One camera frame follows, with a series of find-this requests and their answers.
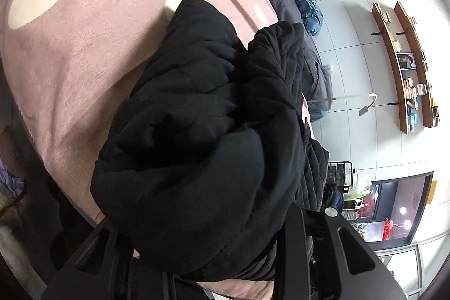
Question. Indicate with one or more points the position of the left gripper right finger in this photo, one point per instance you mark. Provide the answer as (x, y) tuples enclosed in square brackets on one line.
[(321, 256)]

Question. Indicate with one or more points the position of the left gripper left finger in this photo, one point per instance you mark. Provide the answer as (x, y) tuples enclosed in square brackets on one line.
[(104, 267)]

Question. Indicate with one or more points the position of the black quilted coat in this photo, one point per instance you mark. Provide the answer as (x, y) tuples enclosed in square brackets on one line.
[(209, 151)]

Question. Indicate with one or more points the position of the dark framed window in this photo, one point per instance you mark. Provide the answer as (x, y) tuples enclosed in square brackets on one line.
[(388, 216)]

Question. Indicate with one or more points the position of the pink polka dot bedsheet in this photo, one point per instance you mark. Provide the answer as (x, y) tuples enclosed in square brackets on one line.
[(71, 63)]

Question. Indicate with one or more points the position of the black wire rack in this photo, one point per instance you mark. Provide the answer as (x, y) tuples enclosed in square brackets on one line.
[(341, 173)]

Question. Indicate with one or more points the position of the wooden wall shelf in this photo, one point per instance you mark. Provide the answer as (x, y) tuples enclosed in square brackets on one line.
[(429, 107), (406, 96)]

